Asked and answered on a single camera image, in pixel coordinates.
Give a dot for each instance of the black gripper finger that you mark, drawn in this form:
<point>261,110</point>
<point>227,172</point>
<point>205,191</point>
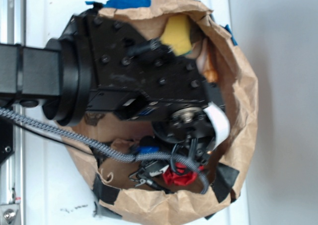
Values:
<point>203,156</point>
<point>147,171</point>

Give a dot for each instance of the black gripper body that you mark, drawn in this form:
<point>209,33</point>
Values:
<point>193,128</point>

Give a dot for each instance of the red paper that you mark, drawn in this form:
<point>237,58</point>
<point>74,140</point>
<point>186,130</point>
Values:
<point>182,177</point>

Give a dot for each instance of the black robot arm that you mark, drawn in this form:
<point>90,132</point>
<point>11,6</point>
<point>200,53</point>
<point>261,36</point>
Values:
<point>100,65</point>

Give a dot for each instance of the brown paper bag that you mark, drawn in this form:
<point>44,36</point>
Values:
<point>230,161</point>

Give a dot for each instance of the orange conch seashell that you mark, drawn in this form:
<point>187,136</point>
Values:
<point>205,63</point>

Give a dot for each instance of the brown rock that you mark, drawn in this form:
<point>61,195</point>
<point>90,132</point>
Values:
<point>92,119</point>

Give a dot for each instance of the yellow sponge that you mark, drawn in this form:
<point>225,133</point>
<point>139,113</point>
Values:
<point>176,34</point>

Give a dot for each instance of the blue tape strip right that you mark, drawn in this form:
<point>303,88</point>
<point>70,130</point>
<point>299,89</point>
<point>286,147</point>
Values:
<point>228,29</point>

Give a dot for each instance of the blue tape strip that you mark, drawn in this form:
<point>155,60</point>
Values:
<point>121,4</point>
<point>228,29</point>

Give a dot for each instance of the blue tape strip top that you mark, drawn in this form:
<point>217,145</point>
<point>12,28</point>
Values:
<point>121,4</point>

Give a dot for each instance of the black mounting plate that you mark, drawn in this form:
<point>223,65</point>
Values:
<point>6,141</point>

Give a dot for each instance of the aluminium frame rail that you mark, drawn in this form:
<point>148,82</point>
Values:
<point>12,172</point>

